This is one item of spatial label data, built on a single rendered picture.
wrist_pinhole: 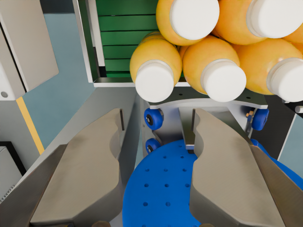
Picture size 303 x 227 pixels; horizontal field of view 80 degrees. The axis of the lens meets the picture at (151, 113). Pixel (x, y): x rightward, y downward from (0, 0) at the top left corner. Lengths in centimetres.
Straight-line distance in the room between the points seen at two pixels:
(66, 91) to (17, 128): 62
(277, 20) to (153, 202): 25
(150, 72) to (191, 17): 6
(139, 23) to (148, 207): 30
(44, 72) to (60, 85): 126
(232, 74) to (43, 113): 163
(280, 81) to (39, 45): 28
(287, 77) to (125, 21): 27
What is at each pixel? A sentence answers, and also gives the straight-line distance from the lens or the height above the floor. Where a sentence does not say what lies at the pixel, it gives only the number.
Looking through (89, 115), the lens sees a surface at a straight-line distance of 96.
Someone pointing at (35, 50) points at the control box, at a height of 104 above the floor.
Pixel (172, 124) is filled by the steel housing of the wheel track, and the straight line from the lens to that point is 40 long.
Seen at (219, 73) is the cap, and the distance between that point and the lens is 19.
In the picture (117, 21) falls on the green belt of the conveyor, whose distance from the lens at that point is 38.
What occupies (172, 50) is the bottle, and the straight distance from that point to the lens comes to 23.
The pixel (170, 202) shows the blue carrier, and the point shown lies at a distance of 28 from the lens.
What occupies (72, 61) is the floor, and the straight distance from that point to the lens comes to 143.
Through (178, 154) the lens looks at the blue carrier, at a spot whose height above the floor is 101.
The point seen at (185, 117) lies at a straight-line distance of 35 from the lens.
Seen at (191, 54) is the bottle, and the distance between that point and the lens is 24.
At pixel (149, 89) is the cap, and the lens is 19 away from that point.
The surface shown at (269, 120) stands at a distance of 151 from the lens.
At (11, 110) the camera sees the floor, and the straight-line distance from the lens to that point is 188.
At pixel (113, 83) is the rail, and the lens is 31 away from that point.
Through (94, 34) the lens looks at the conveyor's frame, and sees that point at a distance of 39.
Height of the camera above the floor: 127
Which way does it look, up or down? 61 degrees down
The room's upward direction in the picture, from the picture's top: 175 degrees counter-clockwise
